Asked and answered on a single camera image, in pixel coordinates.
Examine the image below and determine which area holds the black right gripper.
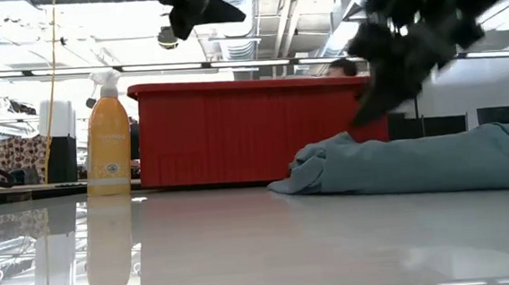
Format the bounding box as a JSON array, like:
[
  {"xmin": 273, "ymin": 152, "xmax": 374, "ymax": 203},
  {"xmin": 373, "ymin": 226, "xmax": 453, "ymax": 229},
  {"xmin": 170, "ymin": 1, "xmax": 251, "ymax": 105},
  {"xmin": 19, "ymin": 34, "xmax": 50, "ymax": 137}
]
[{"xmin": 342, "ymin": 0, "xmax": 493, "ymax": 128}]

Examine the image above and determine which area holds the grey-green garment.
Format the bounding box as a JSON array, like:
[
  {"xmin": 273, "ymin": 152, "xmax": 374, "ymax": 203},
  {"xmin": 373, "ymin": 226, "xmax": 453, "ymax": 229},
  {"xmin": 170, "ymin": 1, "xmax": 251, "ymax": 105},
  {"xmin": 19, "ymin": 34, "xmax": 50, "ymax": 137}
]
[{"xmin": 263, "ymin": 119, "xmax": 509, "ymax": 207}]

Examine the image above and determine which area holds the red plastic laundry bin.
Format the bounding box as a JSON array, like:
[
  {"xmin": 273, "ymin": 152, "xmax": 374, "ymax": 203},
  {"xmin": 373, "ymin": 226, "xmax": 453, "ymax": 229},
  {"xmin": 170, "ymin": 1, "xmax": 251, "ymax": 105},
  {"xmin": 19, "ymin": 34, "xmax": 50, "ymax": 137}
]
[{"xmin": 125, "ymin": 66, "xmax": 393, "ymax": 193}]

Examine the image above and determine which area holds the person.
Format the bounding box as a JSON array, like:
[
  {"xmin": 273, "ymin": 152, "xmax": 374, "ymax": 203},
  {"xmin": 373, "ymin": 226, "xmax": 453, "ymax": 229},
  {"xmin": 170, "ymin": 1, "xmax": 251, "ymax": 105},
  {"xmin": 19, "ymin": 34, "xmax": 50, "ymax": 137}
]
[{"xmin": 324, "ymin": 57, "xmax": 359, "ymax": 80}]

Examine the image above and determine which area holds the black dome ceiling fixture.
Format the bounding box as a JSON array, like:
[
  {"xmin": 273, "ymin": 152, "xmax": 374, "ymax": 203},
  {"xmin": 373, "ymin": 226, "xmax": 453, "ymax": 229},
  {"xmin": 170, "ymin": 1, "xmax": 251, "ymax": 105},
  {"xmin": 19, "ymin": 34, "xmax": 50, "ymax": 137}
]
[{"xmin": 156, "ymin": 25, "xmax": 181, "ymax": 52}]

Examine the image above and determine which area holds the orange spray bottle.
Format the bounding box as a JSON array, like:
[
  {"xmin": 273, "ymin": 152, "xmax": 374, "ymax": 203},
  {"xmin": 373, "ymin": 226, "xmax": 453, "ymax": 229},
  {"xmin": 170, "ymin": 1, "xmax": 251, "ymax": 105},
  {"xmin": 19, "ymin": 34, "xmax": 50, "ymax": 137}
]
[{"xmin": 78, "ymin": 68, "xmax": 136, "ymax": 198}]

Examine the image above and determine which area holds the white box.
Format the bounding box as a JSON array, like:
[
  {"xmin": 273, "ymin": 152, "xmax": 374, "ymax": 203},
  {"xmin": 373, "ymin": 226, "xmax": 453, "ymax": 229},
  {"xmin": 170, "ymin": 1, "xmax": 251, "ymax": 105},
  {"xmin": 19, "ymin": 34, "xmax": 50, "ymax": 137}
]
[{"xmin": 36, "ymin": 98, "xmax": 78, "ymax": 142}]

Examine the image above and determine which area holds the black box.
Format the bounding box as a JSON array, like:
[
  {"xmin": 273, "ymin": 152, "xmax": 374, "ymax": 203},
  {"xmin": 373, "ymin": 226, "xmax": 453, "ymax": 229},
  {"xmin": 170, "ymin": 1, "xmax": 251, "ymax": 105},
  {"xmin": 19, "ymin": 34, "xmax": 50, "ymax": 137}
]
[{"xmin": 46, "ymin": 135, "xmax": 81, "ymax": 185}]

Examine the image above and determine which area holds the brown floral patterned cloth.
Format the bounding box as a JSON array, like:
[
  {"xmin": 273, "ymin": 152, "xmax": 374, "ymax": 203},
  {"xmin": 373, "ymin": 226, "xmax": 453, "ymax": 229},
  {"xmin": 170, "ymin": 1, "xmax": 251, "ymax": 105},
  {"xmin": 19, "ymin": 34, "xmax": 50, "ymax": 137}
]
[{"xmin": 0, "ymin": 134, "xmax": 53, "ymax": 186}]

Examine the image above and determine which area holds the light wooden desk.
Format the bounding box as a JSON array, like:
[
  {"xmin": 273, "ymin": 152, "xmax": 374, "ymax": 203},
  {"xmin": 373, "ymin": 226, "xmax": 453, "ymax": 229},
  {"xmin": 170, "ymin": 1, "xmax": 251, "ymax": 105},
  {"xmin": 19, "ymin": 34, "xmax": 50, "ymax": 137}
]
[{"xmin": 0, "ymin": 177, "xmax": 145, "ymax": 206}]

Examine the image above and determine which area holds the yellow hanging strap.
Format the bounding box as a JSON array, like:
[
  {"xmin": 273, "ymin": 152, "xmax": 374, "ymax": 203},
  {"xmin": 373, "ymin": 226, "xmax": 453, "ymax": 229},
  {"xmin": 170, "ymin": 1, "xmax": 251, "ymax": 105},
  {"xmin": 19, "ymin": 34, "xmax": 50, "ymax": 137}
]
[{"xmin": 30, "ymin": 0, "xmax": 71, "ymax": 185}]

